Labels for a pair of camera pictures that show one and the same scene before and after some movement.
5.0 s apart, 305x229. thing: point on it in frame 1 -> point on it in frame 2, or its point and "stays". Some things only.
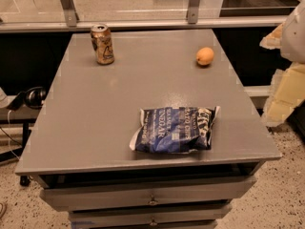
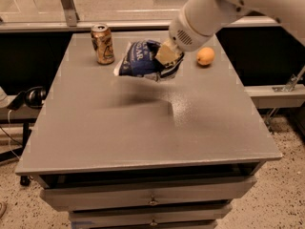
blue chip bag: (174, 130) -> (139, 59)
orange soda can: (102, 42) stays
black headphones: (32, 97) stays
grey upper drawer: (85, 197) stays
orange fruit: (205, 55) stays
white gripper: (294, 35) -> (185, 34)
